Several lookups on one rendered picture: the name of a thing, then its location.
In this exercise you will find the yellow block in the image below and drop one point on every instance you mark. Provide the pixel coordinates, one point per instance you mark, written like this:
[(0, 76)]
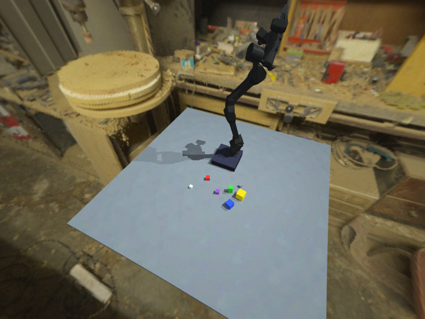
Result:
[(240, 194)]

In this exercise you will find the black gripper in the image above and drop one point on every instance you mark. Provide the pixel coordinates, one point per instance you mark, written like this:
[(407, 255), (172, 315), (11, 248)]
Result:
[(278, 27)]

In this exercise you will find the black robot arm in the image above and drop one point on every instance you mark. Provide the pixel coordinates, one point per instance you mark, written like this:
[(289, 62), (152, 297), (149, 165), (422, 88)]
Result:
[(256, 55)]

